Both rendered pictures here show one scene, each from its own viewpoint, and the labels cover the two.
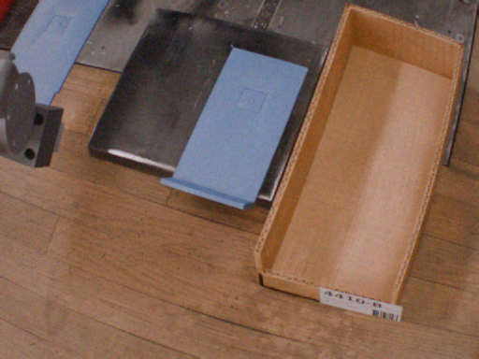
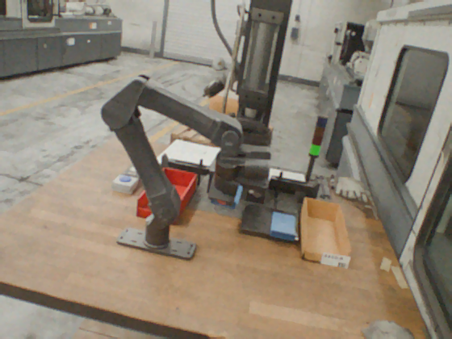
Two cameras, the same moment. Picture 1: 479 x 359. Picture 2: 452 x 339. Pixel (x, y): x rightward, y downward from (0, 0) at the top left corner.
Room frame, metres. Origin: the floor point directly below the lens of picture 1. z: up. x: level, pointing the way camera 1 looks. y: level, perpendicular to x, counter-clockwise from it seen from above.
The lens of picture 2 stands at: (-0.33, 0.56, 1.48)
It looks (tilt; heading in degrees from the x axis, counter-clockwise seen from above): 23 degrees down; 335
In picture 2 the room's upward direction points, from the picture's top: 9 degrees clockwise
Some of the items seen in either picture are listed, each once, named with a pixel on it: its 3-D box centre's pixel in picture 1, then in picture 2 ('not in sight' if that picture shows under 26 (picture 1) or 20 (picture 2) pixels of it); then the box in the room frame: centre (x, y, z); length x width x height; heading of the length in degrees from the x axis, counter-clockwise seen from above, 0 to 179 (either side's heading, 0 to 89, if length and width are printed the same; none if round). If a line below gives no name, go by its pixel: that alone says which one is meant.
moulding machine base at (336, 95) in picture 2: not in sight; (352, 94); (4.96, -3.99, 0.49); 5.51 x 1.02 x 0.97; 147
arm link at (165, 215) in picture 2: not in sight; (163, 210); (0.46, 0.36, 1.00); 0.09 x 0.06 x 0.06; 161
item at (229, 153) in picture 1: (238, 122); (284, 223); (0.47, -0.01, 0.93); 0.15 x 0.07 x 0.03; 150
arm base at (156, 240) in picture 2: not in sight; (157, 232); (0.46, 0.37, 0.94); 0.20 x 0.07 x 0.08; 60
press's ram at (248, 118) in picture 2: not in sight; (249, 98); (0.80, 0.01, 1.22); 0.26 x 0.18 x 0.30; 150
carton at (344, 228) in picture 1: (380, 158); (324, 231); (0.42, -0.12, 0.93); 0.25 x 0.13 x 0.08; 150
